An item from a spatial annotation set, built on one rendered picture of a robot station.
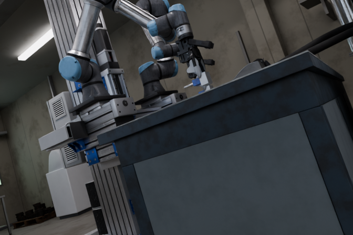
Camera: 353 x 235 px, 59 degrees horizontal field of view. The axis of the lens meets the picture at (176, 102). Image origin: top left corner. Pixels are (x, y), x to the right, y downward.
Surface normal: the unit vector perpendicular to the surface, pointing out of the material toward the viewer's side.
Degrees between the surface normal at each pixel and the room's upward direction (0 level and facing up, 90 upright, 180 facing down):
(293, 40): 90
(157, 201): 90
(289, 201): 90
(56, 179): 90
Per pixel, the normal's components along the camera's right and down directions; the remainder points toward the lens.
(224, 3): -0.58, 0.07
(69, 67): -0.28, 0.07
